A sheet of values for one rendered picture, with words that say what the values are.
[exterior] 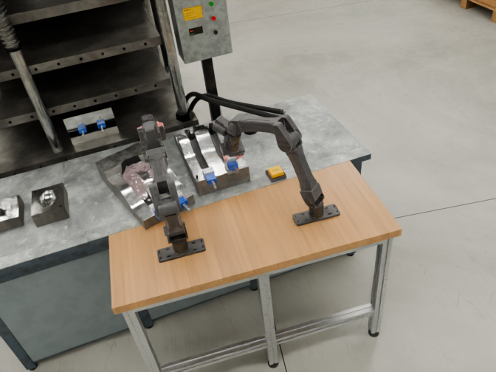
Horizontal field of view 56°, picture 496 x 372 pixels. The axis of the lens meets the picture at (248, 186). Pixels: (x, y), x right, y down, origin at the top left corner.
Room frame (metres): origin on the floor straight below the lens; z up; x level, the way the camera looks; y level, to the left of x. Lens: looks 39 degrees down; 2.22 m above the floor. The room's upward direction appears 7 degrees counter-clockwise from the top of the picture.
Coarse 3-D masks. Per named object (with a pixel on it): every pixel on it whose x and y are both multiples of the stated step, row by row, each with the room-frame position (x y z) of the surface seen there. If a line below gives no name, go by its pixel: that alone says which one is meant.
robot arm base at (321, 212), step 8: (312, 208) 1.45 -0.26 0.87; (320, 208) 1.44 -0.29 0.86; (328, 208) 1.49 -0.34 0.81; (336, 208) 1.49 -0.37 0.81; (296, 216) 1.47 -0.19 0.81; (304, 216) 1.46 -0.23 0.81; (312, 216) 1.45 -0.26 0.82; (320, 216) 1.44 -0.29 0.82; (328, 216) 1.44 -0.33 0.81; (304, 224) 1.42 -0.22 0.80
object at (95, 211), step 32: (192, 128) 2.31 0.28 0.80; (320, 128) 2.14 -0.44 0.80; (96, 160) 2.12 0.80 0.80; (256, 160) 1.93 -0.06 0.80; (288, 160) 1.89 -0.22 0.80; (320, 160) 1.86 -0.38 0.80; (0, 192) 1.94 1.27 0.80; (96, 192) 1.84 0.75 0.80; (192, 192) 1.74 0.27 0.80; (224, 192) 1.71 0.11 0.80; (32, 224) 1.65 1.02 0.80; (64, 224) 1.62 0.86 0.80; (96, 224) 1.59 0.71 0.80; (128, 224) 1.57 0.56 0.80; (0, 256) 1.47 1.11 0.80; (32, 256) 1.44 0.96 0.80
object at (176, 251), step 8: (184, 240) 1.35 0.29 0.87; (200, 240) 1.40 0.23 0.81; (168, 248) 1.38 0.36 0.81; (176, 248) 1.33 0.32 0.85; (184, 248) 1.34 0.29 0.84; (192, 248) 1.36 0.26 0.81; (200, 248) 1.36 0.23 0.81; (160, 256) 1.34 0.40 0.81; (168, 256) 1.34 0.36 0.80; (176, 256) 1.33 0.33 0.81; (184, 256) 1.33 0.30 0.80
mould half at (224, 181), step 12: (192, 132) 2.18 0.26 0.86; (204, 132) 2.04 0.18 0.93; (180, 144) 1.98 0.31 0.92; (204, 144) 1.98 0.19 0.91; (192, 156) 1.91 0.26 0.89; (204, 156) 1.90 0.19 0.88; (216, 156) 1.89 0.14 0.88; (192, 168) 1.81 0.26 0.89; (216, 168) 1.78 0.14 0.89; (240, 168) 1.76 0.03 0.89; (204, 180) 1.71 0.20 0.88; (228, 180) 1.74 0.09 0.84; (240, 180) 1.75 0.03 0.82; (204, 192) 1.71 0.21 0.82
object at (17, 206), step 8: (0, 200) 1.79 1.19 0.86; (8, 200) 1.78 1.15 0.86; (16, 200) 1.77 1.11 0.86; (0, 208) 1.74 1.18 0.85; (8, 208) 1.74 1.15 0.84; (16, 208) 1.71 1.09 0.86; (0, 216) 1.67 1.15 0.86; (8, 216) 1.66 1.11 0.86; (16, 216) 1.65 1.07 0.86; (0, 224) 1.63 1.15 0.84; (8, 224) 1.64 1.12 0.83; (16, 224) 1.65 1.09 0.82
